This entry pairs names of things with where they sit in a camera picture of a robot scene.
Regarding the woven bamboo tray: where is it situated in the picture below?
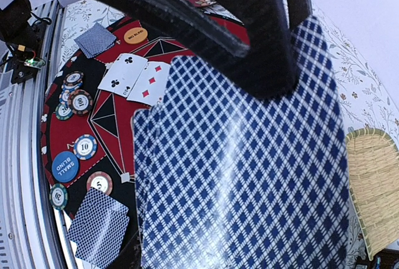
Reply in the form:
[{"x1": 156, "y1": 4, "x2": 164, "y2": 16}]
[{"x1": 345, "y1": 127, "x2": 398, "y2": 260}]

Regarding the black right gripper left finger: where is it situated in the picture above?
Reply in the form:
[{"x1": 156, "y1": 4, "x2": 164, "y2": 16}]
[{"x1": 98, "y1": 0, "x2": 296, "y2": 99}]

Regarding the blue white poker chip stack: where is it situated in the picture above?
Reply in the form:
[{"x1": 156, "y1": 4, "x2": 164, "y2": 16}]
[{"x1": 55, "y1": 71, "x2": 94, "y2": 120}]

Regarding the red white poker chip stack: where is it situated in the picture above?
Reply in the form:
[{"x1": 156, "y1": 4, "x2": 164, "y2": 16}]
[{"x1": 86, "y1": 171, "x2": 113, "y2": 195}]

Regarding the blue small blind button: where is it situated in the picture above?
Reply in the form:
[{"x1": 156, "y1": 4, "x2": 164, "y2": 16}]
[{"x1": 51, "y1": 151, "x2": 79, "y2": 183}]

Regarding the face-up diamonds card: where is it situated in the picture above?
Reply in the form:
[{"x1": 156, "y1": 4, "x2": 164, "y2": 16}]
[{"x1": 127, "y1": 61, "x2": 170, "y2": 106}]

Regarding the dealt blue card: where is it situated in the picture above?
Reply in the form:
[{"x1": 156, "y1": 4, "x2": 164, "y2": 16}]
[
  {"x1": 74, "y1": 23, "x2": 117, "y2": 59},
  {"x1": 67, "y1": 188, "x2": 130, "y2": 268}
]

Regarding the round red black poker mat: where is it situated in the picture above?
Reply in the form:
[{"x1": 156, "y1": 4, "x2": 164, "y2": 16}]
[{"x1": 40, "y1": 0, "x2": 250, "y2": 220}]

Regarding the green poker chip stack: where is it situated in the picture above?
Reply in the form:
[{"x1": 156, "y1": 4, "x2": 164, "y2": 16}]
[{"x1": 49, "y1": 183, "x2": 69, "y2": 210}]

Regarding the face-up clubs card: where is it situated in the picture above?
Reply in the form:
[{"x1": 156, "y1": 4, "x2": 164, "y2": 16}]
[{"x1": 98, "y1": 53, "x2": 148, "y2": 98}]

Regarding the orange big blind button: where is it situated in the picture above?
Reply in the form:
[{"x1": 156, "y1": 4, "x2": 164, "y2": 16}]
[{"x1": 123, "y1": 27, "x2": 148, "y2": 45}]

